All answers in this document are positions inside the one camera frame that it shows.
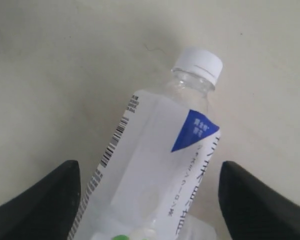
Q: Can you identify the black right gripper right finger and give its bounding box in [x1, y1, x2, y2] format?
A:
[218, 161, 300, 240]

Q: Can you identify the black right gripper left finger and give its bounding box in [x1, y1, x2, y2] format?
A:
[0, 160, 81, 240]

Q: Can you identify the clear bottle blue triangle label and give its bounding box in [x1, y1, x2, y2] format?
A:
[68, 47, 223, 240]

